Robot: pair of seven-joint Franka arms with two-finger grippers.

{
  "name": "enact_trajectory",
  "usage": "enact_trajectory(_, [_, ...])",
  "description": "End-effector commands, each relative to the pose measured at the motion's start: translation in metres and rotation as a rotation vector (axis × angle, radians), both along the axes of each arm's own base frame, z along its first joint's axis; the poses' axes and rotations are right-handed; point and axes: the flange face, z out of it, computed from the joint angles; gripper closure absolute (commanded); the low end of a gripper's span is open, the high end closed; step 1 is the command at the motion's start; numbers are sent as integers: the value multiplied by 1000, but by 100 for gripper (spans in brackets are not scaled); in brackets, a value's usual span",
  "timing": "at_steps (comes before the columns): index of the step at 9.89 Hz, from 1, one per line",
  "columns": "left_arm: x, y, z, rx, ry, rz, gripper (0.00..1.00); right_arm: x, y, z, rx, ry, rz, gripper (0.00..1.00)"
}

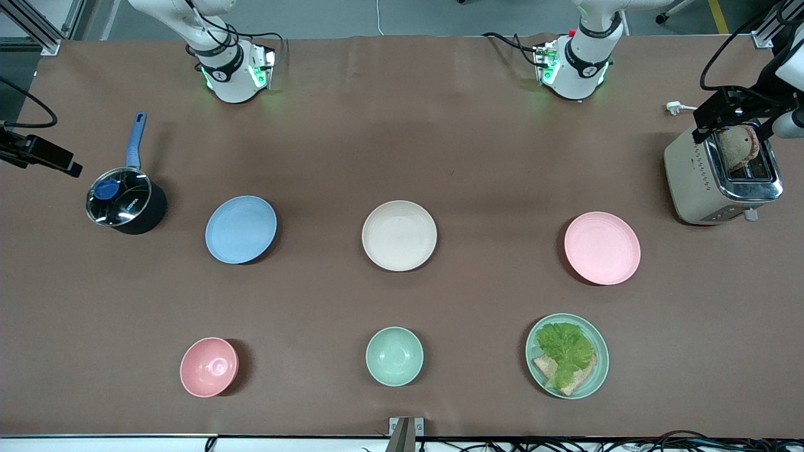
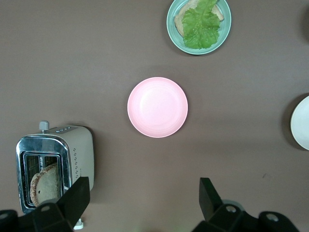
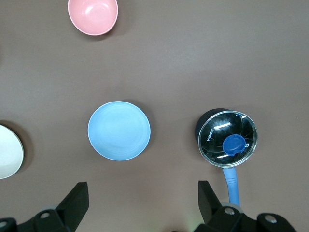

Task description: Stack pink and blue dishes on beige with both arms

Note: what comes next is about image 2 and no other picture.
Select beige shallow bowl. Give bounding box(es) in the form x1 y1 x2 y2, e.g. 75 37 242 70
290 95 309 151

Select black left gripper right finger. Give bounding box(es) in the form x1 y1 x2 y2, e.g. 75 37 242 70
190 178 300 232

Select beige chrome toaster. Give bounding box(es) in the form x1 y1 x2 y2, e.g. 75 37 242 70
15 120 95 216

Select green plate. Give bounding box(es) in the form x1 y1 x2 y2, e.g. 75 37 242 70
166 0 232 56

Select round brown toast slice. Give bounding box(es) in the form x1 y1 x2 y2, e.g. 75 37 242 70
30 162 60 207

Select green lettuce leaf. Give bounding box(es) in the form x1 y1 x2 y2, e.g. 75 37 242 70
181 0 222 50

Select brown bread slice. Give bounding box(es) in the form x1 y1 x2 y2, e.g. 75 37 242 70
174 0 224 37

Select pink shallow bowl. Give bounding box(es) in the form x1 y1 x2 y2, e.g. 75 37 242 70
127 77 189 138

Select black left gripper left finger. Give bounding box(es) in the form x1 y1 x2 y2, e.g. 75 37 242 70
19 176 90 232

